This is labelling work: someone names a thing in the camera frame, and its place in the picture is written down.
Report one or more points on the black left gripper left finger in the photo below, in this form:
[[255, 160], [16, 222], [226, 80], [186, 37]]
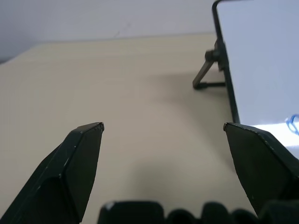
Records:
[[58, 177]]

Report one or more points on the black folding whiteboard stand leg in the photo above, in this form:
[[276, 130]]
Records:
[[211, 64]]

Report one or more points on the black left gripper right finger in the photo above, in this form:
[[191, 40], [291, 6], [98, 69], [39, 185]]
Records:
[[259, 168]]

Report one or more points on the black-framed whiteboard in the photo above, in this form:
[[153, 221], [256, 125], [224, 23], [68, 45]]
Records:
[[261, 63]]

